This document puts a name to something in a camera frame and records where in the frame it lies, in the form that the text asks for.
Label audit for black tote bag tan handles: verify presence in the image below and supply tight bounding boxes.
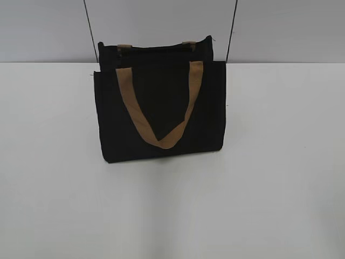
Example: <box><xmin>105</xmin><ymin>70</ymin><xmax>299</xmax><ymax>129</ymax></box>
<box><xmin>93</xmin><ymin>36</ymin><xmax>226</xmax><ymax>163</ymax></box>

